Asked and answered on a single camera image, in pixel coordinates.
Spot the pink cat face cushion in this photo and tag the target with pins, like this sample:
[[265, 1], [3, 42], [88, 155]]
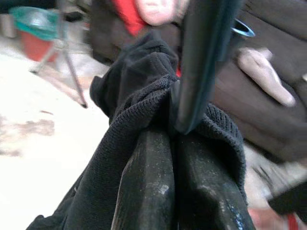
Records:
[[158, 12]]

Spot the silver metal clothes rack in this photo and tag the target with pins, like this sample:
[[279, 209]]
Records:
[[72, 69]]

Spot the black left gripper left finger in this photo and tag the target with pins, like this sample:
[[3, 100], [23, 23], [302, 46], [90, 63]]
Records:
[[146, 182]]

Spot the red cushion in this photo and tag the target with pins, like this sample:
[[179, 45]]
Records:
[[129, 16]]

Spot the black garment with green logo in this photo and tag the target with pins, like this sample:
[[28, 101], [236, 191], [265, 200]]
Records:
[[144, 83]]

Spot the dark grey fabric sofa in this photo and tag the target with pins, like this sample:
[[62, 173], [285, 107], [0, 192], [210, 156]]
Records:
[[263, 115]]

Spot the black plastic hanger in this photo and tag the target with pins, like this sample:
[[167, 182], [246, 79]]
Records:
[[204, 60]]

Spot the red bin with teal bag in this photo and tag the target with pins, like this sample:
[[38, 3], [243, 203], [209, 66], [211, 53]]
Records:
[[36, 31]]

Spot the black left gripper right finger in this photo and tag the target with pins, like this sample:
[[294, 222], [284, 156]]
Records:
[[208, 191]]

